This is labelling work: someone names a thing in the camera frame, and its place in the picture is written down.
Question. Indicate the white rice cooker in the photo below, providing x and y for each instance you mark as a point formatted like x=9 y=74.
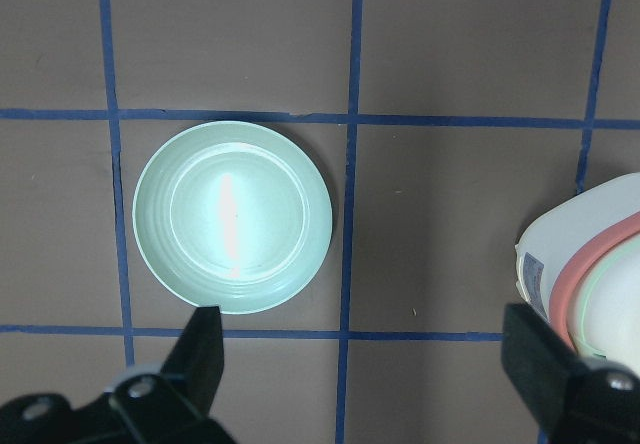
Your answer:
x=577 y=266

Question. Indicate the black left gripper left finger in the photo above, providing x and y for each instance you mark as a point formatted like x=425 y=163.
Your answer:
x=180 y=393

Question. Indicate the left pale green plate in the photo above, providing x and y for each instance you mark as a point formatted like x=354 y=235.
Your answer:
x=233 y=215

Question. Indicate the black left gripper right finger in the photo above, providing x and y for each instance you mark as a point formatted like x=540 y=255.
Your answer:
x=564 y=392

